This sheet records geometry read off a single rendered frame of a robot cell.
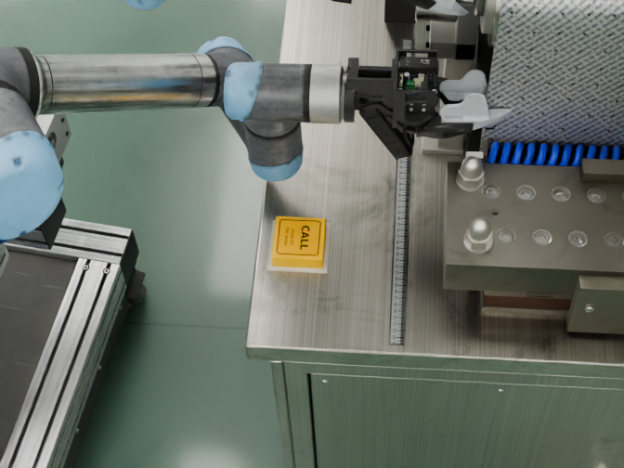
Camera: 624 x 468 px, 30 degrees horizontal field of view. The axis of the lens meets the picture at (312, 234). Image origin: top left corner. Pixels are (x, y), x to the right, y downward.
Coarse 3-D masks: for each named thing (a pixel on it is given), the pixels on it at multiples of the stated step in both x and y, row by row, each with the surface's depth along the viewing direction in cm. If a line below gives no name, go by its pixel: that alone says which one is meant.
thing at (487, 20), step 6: (486, 0) 136; (492, 0) 135; (486, 6) 136; (492, 6) 135; (486, 12) 136; (492, 12) 136; (480, 18) 144; (486, 18) 137; (492, 18) 136; (480, 24) 144; (486, 24) 138; (492, 24) 137; (486, 30) 139
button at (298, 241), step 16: (288, 224) 161; (304, 224) 161; (320, 224) 161; (288, 240) 159; (304, 240) 159; (320, 240) 159; (272, 256) 158; (288, 256) 158; (304, 256) 158; (320, 256) 158
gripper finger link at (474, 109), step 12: (468, 96) 145; (480, 96) 144; (444, 108) 147; (456, 108) 146; (468, 108) 146; (480, 108) 146; (504, 108) 149; (444, 120) 148; (456, 120) 148; (468, 120) 148; (480, 120) 148; (492, 120) 148
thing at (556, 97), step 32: (512, 64) 142; (544, 64) 141; (576, 64) 141; (608, 64) 141; (512, 96) 147; (544, 96) 146; (576, 96) 146; (608, 96) 145; (512, 128) 152; (544, 128) 152; (576, 128) 151; (608, 128) 151
